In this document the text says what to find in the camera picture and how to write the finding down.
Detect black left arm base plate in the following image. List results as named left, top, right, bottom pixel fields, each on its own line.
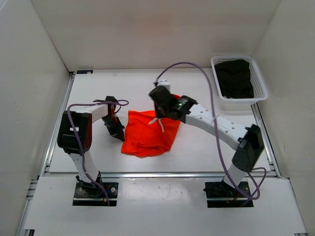
left=72, top=182, right=119, bottom=207

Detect aluminium table edge rail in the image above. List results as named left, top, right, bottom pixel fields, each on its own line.
left=40, top=68, right=281, bottom=179

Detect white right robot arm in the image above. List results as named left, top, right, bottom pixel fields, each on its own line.
left=149, top=80, right=264, bottom=200

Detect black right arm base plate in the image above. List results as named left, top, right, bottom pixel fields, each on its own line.
left=203, top=181, right=253, bottom=208

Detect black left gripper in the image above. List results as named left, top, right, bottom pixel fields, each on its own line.
left=101, top=116, right=125, bottom=141

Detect black corner label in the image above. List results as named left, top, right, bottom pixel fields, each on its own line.
left=76, top=70, right=94, bottom=74

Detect white plastic basket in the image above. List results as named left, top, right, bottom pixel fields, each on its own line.
left=211, top=55, right=268, bottom=107

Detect orange shorts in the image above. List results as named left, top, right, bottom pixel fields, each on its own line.
left=120, top=93, right=184, bottom=158

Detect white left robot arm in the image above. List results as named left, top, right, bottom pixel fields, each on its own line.
left=57, top=96, right=129, bottom=198

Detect black folded shorts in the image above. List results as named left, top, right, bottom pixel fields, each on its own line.
left=215, top=59, right=254, bottom=99

